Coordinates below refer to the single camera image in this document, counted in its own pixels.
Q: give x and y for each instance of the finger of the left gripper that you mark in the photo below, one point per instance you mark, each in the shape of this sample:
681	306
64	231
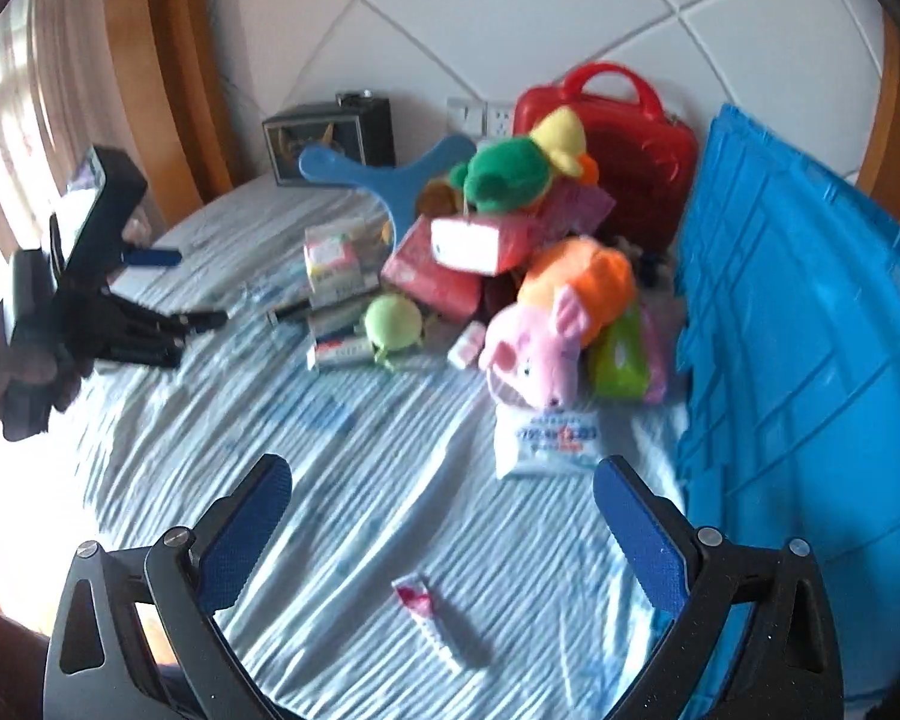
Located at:
151	258
199	321

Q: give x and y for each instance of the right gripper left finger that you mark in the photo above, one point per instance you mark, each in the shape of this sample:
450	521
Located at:
135	635

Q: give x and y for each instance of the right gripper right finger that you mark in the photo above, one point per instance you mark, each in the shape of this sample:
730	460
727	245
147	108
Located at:
787	664

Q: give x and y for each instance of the blue plastic hand fan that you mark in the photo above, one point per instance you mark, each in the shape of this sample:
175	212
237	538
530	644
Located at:
397	188

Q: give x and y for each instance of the pink white tube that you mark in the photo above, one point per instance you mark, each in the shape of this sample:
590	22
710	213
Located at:
449	634

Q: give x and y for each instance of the left gloved hand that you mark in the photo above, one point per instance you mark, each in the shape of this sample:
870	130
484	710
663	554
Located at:
33	366

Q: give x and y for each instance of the red white small box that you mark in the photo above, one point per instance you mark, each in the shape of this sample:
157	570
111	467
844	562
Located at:
340	352

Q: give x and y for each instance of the white pink small pack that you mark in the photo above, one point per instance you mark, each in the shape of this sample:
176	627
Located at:
334	253

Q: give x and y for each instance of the small green frog toy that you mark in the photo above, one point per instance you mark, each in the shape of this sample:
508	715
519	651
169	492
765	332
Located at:
392	324

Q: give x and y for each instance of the beige window curtain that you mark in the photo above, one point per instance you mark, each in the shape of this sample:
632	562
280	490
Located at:
58	96

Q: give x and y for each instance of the pink tissue pack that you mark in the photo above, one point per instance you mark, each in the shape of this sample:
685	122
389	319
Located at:
441	263

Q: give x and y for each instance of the black gift box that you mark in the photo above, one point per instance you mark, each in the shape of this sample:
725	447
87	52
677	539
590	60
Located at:
357	124

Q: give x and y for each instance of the brown bear plush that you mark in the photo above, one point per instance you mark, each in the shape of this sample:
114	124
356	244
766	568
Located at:
438	199

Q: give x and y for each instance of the striped blue table cloth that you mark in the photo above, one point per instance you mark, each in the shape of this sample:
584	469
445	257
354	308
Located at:
394	474

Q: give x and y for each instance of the small white pink bottle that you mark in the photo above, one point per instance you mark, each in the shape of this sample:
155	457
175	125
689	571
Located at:
466	349

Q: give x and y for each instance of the white blue wipes pouch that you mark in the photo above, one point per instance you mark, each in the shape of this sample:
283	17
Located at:
531	443

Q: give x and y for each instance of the green wet wipes pack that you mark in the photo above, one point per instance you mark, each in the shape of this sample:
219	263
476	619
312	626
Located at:
616	363

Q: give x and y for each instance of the blue plastic storage crate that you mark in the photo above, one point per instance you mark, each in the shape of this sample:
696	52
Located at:
791	278

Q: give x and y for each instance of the green yellow duck plush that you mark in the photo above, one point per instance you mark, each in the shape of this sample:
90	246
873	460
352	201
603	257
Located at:
517	172

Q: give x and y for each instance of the pink pig orange plush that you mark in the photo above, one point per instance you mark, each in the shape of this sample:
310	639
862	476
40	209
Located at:
571	291

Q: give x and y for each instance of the pink floral card box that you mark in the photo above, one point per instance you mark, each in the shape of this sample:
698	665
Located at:
573	209

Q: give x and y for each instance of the red toy suitcase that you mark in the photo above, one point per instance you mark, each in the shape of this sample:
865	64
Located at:
646	157

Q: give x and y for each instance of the white wall socket panel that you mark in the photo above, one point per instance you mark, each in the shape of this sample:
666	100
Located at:
477	119

